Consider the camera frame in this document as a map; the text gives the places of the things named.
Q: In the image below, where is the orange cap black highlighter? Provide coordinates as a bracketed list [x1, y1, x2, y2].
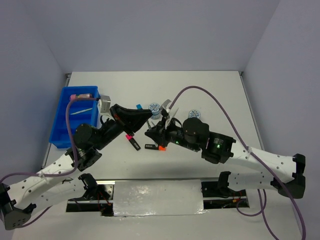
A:
[144, 144, 166, 151]

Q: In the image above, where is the silver foil plate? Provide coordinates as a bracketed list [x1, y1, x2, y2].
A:
[113, 179, 205, 217]

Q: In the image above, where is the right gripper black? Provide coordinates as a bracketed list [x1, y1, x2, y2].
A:
[144, 113, 200, 151]

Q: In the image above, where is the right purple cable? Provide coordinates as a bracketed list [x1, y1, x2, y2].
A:
[167, 85, 307, 240]

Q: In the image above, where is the pink cap black highlighter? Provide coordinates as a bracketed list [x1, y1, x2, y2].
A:
[125, 134, 141, 151]

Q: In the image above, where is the blue compartment bin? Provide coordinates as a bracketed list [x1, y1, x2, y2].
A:
[49, 85, 100, 149]

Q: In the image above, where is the blue paint jar left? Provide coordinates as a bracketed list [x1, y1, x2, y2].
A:
[148, 102, 161, 120]

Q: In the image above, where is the pink cap pencil tube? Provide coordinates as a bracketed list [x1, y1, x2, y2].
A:
[69, 93, 92, 101]

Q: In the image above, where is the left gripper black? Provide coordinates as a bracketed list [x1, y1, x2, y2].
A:
[95, 104, 155, 151]

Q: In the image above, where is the blue paint jar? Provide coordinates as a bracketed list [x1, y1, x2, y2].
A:
[188, 109, 201, 119]
[148, 102, 161, 120]

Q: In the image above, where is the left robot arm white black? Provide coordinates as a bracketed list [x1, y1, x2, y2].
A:
[0, 104, 152, 231]

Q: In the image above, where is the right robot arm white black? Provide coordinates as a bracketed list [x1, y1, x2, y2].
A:
[144, 118, 306, 199]

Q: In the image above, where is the blue paint jar right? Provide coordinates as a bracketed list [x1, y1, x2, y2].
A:
[188, 109, 201, 119]

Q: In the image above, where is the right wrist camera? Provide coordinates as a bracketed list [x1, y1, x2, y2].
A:
[160, 99, 179, 128]

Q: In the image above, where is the yellow slim highlighter pen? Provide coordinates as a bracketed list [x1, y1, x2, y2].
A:
[70, 108, 93, 115]

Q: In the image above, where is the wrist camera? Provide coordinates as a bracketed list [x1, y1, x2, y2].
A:
[160, 99, 179, 128]
[97, 95, 111, 117]

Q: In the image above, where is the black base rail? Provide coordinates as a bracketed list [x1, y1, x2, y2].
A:
[66, 180, 249, 217]

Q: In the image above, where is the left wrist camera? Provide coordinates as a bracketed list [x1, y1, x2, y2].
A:
[97, 95, 111, 117]

